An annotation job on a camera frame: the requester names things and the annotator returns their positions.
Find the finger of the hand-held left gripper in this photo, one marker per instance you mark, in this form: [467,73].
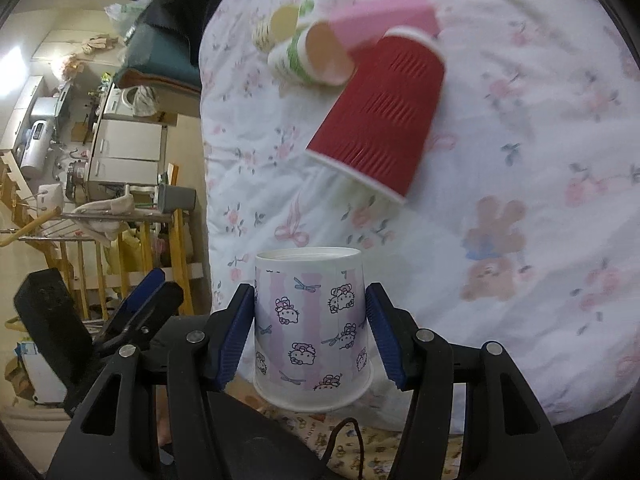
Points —
[147,287]
[145,317]

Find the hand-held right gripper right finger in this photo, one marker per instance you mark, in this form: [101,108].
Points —
[386,345]

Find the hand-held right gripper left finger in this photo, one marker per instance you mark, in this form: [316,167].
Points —
[235,345]

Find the white cartoon print paper cup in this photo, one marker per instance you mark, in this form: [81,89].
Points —
[310,330]

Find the red ribbed paper cup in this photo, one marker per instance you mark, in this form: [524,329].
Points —
[385,115]

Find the white green print paper cup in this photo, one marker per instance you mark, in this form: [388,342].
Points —
[292,62]

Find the white yellow print paper cup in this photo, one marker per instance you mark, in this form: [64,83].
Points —
[280,22]

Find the white towel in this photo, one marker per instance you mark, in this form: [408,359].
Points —
[107,210]

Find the grey bin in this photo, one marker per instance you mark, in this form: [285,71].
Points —
[176,197]

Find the metal drying rack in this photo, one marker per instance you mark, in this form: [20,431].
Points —
[45,230]

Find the yellow printed cloth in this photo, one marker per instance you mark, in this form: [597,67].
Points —
[380,447]

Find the white cabinet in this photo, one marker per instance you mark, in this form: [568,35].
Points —
[127,147]

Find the white floral blanket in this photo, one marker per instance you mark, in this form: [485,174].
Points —
[500,160]

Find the pink rectangular box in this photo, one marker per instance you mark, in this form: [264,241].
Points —
[385,15]

